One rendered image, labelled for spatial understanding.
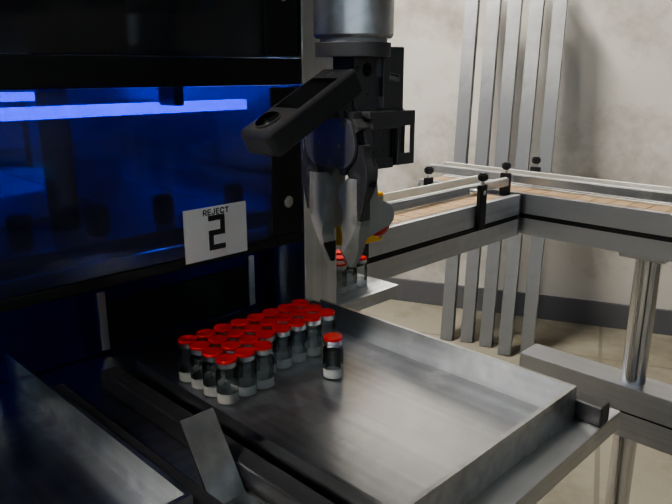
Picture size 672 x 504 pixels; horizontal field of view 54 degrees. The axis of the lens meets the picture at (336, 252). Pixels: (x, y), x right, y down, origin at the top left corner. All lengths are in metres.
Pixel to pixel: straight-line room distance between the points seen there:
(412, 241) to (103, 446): 0.75
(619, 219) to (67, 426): 1.11
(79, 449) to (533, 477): 0.38
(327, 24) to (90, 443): 0.42
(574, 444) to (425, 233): 0.67
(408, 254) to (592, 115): 2.16
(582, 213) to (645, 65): 1.86
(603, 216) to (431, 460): 0.95
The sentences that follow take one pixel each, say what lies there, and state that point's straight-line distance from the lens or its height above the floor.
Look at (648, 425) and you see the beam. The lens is 1.57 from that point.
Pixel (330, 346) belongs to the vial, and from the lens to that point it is 0.69.
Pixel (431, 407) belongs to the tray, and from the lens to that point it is 0.66.
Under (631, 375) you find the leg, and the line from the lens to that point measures 1.55.
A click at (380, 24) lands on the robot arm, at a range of 0.62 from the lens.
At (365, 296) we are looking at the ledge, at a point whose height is 0.88.
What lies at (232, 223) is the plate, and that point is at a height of 1.03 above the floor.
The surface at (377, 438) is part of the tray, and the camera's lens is 0.61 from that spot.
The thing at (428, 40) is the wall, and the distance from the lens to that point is 3.36.
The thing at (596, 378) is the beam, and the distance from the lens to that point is 1.57.
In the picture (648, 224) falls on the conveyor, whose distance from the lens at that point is 1.41.
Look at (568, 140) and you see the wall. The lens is 3.27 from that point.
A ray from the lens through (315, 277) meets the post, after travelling 0.87.
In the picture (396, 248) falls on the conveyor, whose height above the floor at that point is 0.89.
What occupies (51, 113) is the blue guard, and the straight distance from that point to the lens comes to 0.66.
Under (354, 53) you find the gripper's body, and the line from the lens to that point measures 0.61.
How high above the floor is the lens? 1.20
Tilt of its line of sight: 15 degrees down
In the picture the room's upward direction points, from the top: straight up
